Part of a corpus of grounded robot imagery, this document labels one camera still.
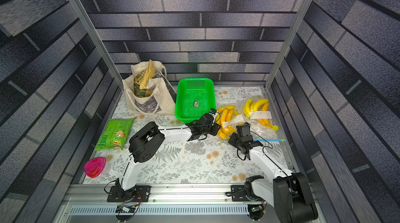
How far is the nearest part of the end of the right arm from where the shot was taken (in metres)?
0.63

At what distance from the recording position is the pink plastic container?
28.3 inches

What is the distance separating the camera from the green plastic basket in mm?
1047

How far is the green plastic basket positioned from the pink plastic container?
474 millimetres

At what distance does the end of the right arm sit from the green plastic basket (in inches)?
11.4

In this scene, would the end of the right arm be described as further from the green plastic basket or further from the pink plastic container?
the pink plastic container
